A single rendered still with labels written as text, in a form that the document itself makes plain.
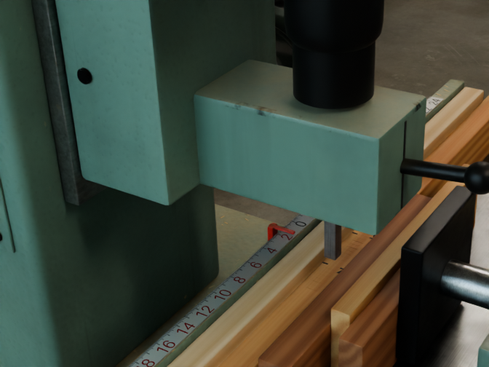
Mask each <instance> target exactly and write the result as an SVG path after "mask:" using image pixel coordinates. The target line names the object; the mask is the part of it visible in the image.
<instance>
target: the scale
mask: <svg viewBox="0 0 489 367"><path fill-rule="evenodd" d="M443 100H444V99H442V98H436V97H432V96H430V97H429V98H428V99H427V100H426V116H427V115H428V114H429V113H430V112H431V111H432V110H433V109H434V108H436V107H437V106H438V105H439V104H440V103H441V102H442V101H443ZM314 219H315V218H312V217H310V216H305V215H303V214H300V213H299V214H298V215H297V216H296V217H295V218H294V219H293V220H292V221H291V222H289V223H288V224H287V225H286V226H285V227H284V228H287V229H291V230H293V231H295V234H289V233H287V232H283V231H279V232H278V233H277V234H276V235H274V236H273V237H272V238H271V239H270V240H269V241H268V242H267V243H266V244H265V245H264V246H263V247H261V248H260V249H259V250H258V251H257V252H256V253H254V254H253V255H252V256H251V257H250V258H249V259H248V260H246V262H245V263H243V265H241V266H240V267H239V268H238V269H237V270H236V271H234V272H233V273H232V274H231V275H230V276H229V277H227V278H226V279H225V280H224V281H223V282H222V283H221V284H220V285H219V286H218V287H217V288H216V289H215V290H213V291H212V292H211V293H210V294H209V295H208V296H206V297H205V298H204V299H203V300H202V301H201V302H199V303H198V304H197V305H196V306H195V307H194V308H193V309H192V310H191V311H190V312H189V313H188V314H186V315H185V316H184V317H183V318H182V319H181V320H179V321H178V322H177V323H176V324H175V325H174V326H173V327H171V329H170V330H169V331H168V332H166V333H165V334H164V335H163V336H162V337H161V338H160V339H158V340H157V341H156V342H155V343H154V344H152V345H151V346H150V347H149V348H148V349H147V350H146V351H145V352H144V353H143V354H142V355H141V356H140V357H138V358H137V359H136V360H135V361H134V362H133V363H131V364H130V365H129V366H128V367H155V366H156V365H157V364H159V363H160V362H161V361H162V360H163V359H164V358H165V357H166V356H167V355H169V354H170V353H171V352H172V351H173V350H174V349H175V348H176V347H177V346H178V345H179V344H180V343H181V342H182V341H183V340H184V339H185V338H187V337H188V336H189V335H190V334H191V333H192V332H193V331H194V330H195V329H197V328H198V327H199V326H200V325H201V324H202V323H203V322H204V321H205V320H206V319H207V318H208V317H209V316H211V314H212V313H213V312H214V311H216V310H217V309H218V308H219V307H220V306H221V305H222V304H223V303H224V302H226V301H227V300H228V299H229V298H230V297H231V296H232V295H233V294H234V293H236V292H237V291H238V290H239V289H240V288H241V287H242V286H243V285H244V284H245V283H246V282H247V281H248V280H249V279H250V278H251V277H252V276H254V275H255V274H256V273H257V272H258V271H259V270H260V269H261V268H262V267H264V266H265V265H266V264H267V263H268V262H269V261H270V260H271V259H272V258H273V257H275V255H277V254H278V252H280V251H281V249H283V248H284V247H285V246H286V245H287V244H288V243H289V242H290V241H291V240H293V239H294V238H295V237H296V236H297V235H298V234H299V233H300V232H302V231H303V230H304V229H305V228H306V227H307V226H308V225H309V224H310V223H311V222H312V221H313V220H314Z"/></svg>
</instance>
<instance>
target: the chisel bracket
mask: <svg viewBox="0 0 489 367"><path fill-rule="evenodd" d="M194 113H195V123H196V141H197V151H198V160H199V177H200V184H204V185H206V186H211V187H213V188H216V189H220V190H223V191H226V192H230V193H233V194H237V195H239V196H243V197H246V198H250V199H252V200H257V201H259V202H264V203H266V204H269V205H273V206H276V207H279V208H283V209H286V210H290V211H293V212H296V213H300V214H303V215H305V216H310V217H312V218H317V219H319V220H323V221H326V222H330V223H332V224H337V225H339V226H344V227H346V228H349V229H353V230H356V231H359V232H363V233H366V234H370V235H377V234H379V233H380V231H381V230H382V229H383V228H384V227H385V226H386V225H387V224H388V223H389V222H390V221H391V220H392V219H393V218H394V217H395V216H396V215H397V214H398V212H400V211H401V209H403V208H404V207H405V206H406V204H408V202H409V201H410V200H411V199H412V198H413V197H414V196H415V195H416V194H417V193H418V192H419V191H420V189H421V184H422V177H420V176H416V175H407V174H401V172H400V165H401V163H402V161H403V159H405V158H407V159H417V160H422V161H423V158H424V135H425V122H426V97H424V96H423V95H417V94H414V93H410V92H403V91H399V90H393V89H389V88H385V87H379V86H375V85H374V95H373V97H372V98H371V99H370V100H369V101H368V102H366V103H363V104H361V105H358V106H355V107H351V108H340V109H325V108H315V107H312V106H307V105H305V104H303V103H301V102H299V101H298V100H296V99H295V97H294V95H293V69H292V68H288V67H284V66H278V65H274V64H270V63H264V62H260V61H256V60H246V61H245V62H243V63H242V64H240V65H239V66H237V67H236V68H233V69H232V70H230V71H229V72H227V73H226V74H224V75H222V76H220V77H219V78H217V79H216V80H214V81H213V82H210V83H209V84H207V85H206V86H204V87H203V88H201V89H200V90H197V91H196V92H195V94H194Z"/></svg>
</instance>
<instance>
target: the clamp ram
mask: <svg viewBox="0 0 489 367"><path fill-rule="evenodd" d="M475 200H476V194H474V193H472V192H470V191H469V190H468V189H467V188H466V187H464V186H456V187H455V188H454V189H453V190H452V192H451V193H449V195H448V196H447V197H446V198H445V199H444V200H443V201H442V202H441V203H440V205H439V206H438V207H437V208H436V209H435V210H434V212H433V213H432V214H431V215H430V216H429V217H428V218H427V219H426V220H425V222H423V223H422V225H421V226H420V227H419V228H418V229H417V230H416V231H415V233H414V234H413V235H412V236H411V237H410V238H409V240H408V241H407V242H406V243H405V244H404V245H403V246H402V248H401V262H400V278H399V308H398V324H397V353H396V358H397V359H399V360H402V361H405V362H406V363H410V364H412V365H415V364H416V363H417V362H418V361H419V360H420V358H421V357H422V355H423V354H424V353H425V351H426V350H427V349H428V347H429V346H430V344H431V343H432V342H433V341H434V339H435V338H436V336H437V335H438V333H439V332H440V331H441V330H442V328H443V327H444V325H445V324H446V322H448V320H449V319H450V317H451V316H452V314H453V313H454V312H455V310H456V309H457V308H458V306H459V305H460V303H461V302H463V301H464V302H466V303H469V304H473V305H476V306H478V307H482V308H485V309H489V269H485V268H482V267H478V266H475V265H472V264H470V263H469V262H470V254H471V246H472V231H473V223H474V208H475Z"/></svg>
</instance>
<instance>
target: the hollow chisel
mask: <svg viewBox="0 0 489 367"><path fill-rule="evenodd" d="M340 255H341V226H339V225H337V224H332V223H330V222H326V221H325V258H329V259H332V260H336V259H337V258H338V257H339V256H340Z"/></svg>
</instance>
